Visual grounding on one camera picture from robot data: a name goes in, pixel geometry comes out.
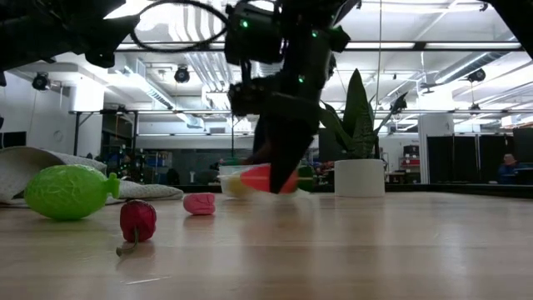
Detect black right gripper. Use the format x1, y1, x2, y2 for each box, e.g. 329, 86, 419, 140
259, 92, 322, 195

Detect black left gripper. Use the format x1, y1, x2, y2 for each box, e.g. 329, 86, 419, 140
45, 0, 142, 70

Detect orange toy carrot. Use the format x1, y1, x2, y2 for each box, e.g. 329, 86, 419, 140
240, 162, 315, 195

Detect pink toy produce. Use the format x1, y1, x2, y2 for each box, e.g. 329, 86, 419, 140
182, 192, 217, 217

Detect red toy pepper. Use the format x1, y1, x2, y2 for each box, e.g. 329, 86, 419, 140
115, 199, 158, 258

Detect green toy pear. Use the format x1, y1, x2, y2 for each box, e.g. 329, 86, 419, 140
23, 163, 122, 223

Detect clear plastic tupperware container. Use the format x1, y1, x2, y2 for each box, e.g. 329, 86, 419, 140
217, 162, 316, 199

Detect black partition screen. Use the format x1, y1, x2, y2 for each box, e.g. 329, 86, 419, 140
317, 127, 347, 163
426, 133, 514, 185

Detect yellow toy lemon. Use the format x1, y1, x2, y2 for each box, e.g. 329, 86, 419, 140
226, 174, 252, 198

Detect white plant pot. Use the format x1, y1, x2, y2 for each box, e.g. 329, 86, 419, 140
333, 158, 386, 198

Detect green snake plant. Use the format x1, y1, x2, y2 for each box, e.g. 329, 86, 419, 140
318, 67, 410, 161

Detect black ceiling spotlight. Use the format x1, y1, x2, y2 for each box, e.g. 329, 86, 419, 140
32, 72, 51, 92
466, 67, 487, 83
173, 65, 192, 85

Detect shelf with red boxes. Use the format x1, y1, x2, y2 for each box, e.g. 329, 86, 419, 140
397, 142, 422, 185

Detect grey cloth towel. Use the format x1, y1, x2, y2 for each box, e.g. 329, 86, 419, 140
0, 146, 185, 206

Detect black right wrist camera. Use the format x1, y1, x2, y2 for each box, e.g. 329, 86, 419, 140
227, 78, 272, 118

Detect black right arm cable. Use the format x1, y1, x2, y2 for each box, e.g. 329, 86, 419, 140
132, 0, 231, 54

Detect black wall panel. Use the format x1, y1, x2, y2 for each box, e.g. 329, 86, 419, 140
0, 130, 27, 149

